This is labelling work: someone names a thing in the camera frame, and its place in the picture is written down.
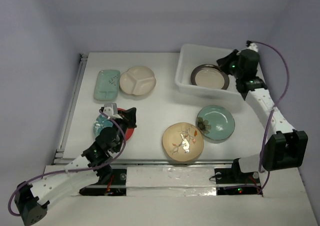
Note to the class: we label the light green round plate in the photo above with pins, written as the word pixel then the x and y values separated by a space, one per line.
pixel 215 122

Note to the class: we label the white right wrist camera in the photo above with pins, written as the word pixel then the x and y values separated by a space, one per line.
pixel 252 46

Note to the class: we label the beige bird painted plate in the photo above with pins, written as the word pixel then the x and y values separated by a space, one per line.
pixel 183 142

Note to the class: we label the red plate with teal flower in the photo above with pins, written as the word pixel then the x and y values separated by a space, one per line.
pixel 102 122

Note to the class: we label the cream divided dish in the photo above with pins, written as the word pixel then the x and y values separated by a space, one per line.
pixel 137 81

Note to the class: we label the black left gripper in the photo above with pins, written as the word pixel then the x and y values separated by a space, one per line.
pixel 128 116

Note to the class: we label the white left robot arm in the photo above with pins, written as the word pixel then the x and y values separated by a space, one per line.
pixel 32 199

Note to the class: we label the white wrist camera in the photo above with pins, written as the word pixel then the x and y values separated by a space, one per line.
pixel 252 46
pixel 111 111

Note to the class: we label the brown rimmed cream plate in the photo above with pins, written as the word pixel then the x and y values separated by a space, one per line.
pixel 209 76

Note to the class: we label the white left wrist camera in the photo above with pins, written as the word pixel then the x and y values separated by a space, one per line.
pixel 111 111

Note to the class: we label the white plastic bin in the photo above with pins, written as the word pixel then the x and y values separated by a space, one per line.
pixel 192 56

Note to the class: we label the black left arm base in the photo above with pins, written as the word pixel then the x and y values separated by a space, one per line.
pixel 115 185

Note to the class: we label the light green rectangular dish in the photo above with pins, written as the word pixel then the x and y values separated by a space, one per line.
pixel 107 85

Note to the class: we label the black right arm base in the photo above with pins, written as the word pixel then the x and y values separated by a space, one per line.
pixel 232 181

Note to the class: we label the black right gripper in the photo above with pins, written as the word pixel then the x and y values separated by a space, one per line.
pixel 224 61

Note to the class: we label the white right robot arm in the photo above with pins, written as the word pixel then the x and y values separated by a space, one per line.
pixel 283 146

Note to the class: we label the aluminium frame rail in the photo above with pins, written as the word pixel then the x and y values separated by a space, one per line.
pixel 83 58

